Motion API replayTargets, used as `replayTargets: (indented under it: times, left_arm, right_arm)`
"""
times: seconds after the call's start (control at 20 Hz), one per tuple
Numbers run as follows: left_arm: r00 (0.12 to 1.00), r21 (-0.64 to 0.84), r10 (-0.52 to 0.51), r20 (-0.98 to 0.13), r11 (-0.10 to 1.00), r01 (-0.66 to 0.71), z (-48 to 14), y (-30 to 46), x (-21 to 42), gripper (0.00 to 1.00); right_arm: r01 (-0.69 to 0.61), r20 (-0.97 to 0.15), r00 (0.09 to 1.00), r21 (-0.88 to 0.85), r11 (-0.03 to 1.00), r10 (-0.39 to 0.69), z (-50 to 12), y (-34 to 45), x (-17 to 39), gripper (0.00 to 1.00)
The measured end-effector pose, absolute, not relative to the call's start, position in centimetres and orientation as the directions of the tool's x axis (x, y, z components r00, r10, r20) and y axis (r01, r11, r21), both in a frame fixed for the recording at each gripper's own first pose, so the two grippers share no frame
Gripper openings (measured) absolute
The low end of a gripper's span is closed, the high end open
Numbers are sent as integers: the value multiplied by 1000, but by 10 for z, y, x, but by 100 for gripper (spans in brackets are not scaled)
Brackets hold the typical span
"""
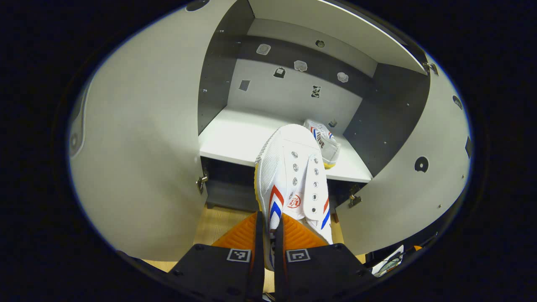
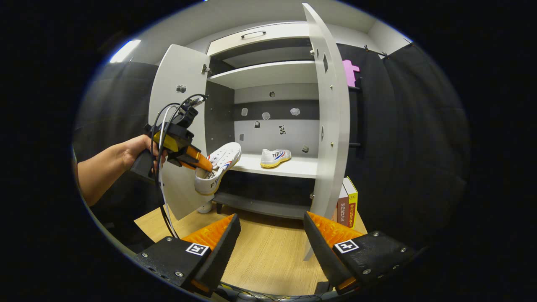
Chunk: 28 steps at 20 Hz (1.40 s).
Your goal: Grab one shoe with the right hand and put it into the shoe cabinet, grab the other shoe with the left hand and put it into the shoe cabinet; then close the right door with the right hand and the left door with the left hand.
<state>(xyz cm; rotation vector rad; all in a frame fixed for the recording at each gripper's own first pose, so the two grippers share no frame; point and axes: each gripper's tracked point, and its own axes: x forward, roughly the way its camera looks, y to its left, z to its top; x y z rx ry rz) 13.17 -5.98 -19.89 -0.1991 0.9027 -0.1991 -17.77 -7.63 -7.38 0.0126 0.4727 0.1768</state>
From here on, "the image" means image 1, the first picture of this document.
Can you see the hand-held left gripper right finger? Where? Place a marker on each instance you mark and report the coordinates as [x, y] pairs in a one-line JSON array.
[[280, 268]]

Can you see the white striped shoe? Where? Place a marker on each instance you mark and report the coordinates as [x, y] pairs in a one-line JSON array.
[[285, 167], [325, 144]]

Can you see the white shoe cabinet door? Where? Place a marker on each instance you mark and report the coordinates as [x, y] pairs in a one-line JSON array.
[[142, 138], [407, 201]]

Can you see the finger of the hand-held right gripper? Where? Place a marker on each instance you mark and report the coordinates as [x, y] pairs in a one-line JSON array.
[[413, 248]]

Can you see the white shoe cabinet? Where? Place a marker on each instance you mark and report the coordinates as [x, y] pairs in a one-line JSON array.
[[243, 138]]

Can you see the metal door hinge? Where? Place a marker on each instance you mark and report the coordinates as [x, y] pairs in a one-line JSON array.
[[354, 200], [430, 68], [202, 182]]

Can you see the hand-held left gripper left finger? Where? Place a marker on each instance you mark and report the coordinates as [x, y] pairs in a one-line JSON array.
[[258, 260]]

